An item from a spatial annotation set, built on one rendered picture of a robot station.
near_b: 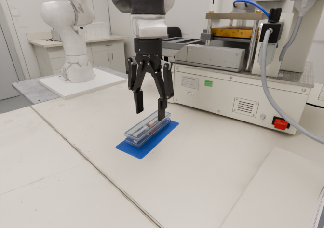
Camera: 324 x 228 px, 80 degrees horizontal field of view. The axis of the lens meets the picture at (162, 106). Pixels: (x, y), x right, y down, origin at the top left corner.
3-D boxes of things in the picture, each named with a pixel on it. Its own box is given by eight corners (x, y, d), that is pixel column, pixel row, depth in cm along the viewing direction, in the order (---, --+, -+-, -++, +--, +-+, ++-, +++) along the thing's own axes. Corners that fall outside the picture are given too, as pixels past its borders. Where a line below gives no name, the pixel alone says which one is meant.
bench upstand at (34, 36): (107, 33, 358) (107, 28, 354) (28, 40, 273) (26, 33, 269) (106, 33, 361) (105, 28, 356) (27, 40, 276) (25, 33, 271)
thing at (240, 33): (266, 37, 79) (272, 11, 75) (255, 44, 63) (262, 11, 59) (225, 34, 88) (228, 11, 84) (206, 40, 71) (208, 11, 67)
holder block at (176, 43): (205, 44, 94) (206, 38, 93) (185, 50, 80) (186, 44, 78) (176, 41, 103) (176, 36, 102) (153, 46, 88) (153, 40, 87)
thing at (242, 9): (286, 37, 78) (296, 1, 72) (277, 48, 55) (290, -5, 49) (226, 33, 90) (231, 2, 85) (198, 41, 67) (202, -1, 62)
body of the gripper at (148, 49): (169, 36, 51) (168, 71, 55) (143, 34, 55) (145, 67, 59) (153, 39, 46) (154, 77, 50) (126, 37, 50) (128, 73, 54)
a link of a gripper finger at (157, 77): (154, 60, 55) (157, 58, 54) (167, 97, 57) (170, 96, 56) (145, 62, 52) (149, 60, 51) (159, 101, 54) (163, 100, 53)
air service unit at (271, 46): (275, 62, 59) (289, 8, 52) (267, 73, 48) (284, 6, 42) (256, 60, 62) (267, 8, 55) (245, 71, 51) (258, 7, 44)
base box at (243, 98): (298, 101, 87) (311, 63, 80) (292, 143, 59) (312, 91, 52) (190, 80, 114) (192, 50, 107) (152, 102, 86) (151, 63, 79)
